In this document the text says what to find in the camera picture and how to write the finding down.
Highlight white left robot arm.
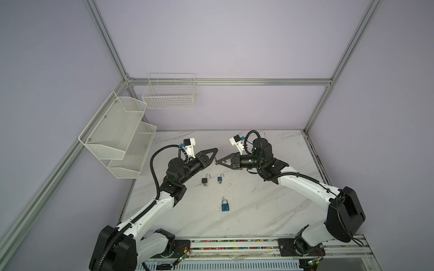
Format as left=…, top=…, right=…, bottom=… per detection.
left=89, top=148, right=218, bottom=271

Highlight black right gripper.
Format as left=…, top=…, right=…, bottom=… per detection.
left=217, top=154, right=262, bottom=171

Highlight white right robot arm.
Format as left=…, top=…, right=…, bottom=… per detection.
left=216, top=136, right=366, bottom=256

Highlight black padlock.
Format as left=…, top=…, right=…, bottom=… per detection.
left=201, top=173, right=211, bottom=186

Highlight upper white mesh shelf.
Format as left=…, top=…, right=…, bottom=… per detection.
left=78, top=92, right=147, bottom=160

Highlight white mesh shelf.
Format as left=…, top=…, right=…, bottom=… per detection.
left=108, top=121, right=157, bottom=179
left=78, top=92, right=147, bottom=160

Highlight white wire basket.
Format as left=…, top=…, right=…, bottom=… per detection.
left=142, top=73, right=197, bottom=110

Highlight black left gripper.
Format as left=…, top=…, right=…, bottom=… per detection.
left=180, top=148, right=218, bottom=185

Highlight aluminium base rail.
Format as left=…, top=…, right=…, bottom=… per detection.
left=137, top=236, right=381, bottom=271

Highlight aluminium frame horizontal beam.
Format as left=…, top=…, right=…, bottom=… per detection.
left=128, top=78, right=332, bottom=86

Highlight large blue padlock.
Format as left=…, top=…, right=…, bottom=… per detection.
left=221, top=198, right=230, bottom=212

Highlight aluminium frame corner post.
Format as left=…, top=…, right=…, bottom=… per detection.
left=304, top=0, right=383, bottom=133

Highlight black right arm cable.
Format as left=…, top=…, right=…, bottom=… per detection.
left=243, top=130, right=365, bottom=246

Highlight lower white mesh shelf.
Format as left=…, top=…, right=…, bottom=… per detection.
left=108, top=121, right=157, bottom=179

